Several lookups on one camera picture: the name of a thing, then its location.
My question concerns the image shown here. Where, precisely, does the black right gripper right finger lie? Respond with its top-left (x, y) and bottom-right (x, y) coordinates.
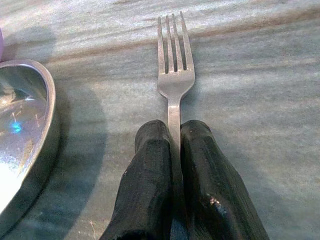
top-left (179, 119), bottom-right (270, 240)

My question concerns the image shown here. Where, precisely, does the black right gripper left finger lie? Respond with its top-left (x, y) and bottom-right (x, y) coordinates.
top-left (99, 119), bottom-right (174, 240)

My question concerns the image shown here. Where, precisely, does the silver metal fork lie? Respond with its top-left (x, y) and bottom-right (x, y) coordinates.
top-left (156, 10), bottom-right (196, 240)

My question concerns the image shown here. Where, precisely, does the shiny steel plate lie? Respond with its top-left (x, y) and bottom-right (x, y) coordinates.
top-left (0, 59), bottom-right (61, 238)

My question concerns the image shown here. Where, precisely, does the pale purple cup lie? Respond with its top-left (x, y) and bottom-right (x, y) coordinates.
top-left (0, 27), bottom-right (5, 62)

